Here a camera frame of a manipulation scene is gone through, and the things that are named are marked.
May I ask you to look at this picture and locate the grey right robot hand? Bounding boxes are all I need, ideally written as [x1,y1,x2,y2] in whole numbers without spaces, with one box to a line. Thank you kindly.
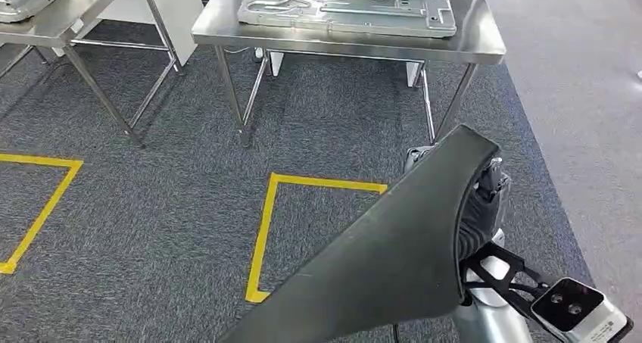
[404,146,513,263]

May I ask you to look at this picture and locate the black plastic plate holder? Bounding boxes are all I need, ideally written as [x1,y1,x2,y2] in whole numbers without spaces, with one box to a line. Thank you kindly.
[217,124,501,343]

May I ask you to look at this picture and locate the white stand foot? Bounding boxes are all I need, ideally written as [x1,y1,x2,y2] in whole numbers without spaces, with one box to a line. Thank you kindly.
[252,47,285,77]
[405,61,423,89]

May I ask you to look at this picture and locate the stainless steel table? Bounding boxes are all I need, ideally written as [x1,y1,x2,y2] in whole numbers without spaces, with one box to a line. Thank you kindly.
[0,0,185,149]
[191,0,507,148]

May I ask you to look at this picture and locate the white cabinet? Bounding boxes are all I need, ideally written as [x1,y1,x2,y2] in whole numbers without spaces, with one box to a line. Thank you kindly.
[97,0,204,68]

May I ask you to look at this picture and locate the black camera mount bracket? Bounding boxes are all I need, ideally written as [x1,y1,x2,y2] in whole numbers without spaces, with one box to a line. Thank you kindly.
[460,242,553,326]

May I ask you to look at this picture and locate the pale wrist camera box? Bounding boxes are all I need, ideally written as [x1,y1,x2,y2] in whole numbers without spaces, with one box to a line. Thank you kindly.
[530,277,634,343]

